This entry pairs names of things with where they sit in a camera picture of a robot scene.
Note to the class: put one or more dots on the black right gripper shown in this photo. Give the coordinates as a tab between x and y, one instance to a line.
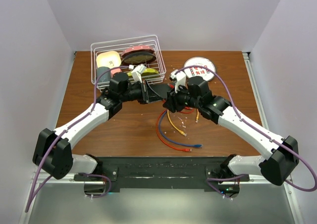
172	103

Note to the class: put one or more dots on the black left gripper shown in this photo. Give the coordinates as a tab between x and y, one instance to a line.
148	94

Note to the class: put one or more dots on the black network switch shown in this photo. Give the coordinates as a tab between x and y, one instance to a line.
163	87

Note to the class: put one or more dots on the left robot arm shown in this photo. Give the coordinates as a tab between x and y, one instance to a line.
53	152

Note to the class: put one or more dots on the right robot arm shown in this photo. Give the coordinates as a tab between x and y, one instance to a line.
276	159

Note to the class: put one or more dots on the yellow green bowl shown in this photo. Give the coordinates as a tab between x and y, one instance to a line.
150	72

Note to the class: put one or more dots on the white patterned round plate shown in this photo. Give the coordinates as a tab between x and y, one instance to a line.
196	67

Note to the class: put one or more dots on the dark brown round plate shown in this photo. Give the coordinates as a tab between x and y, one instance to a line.
138	58

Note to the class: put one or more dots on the pink cup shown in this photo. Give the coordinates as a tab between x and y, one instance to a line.
115	70

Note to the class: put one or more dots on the pink round plate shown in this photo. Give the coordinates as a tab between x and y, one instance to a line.
136	49

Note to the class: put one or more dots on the grey cup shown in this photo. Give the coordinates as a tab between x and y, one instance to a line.
103	74

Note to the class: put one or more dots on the cream square plate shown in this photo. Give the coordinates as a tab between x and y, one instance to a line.
108	59

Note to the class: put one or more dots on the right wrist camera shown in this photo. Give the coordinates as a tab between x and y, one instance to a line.
179	79

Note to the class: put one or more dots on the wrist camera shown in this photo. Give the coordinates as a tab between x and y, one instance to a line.
136	73
179	79

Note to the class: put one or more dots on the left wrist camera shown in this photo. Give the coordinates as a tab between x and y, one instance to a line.
136	73

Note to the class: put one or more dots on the white wire dish rack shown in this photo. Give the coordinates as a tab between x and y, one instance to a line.
120	46

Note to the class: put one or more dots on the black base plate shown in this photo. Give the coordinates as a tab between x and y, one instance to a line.
159	172

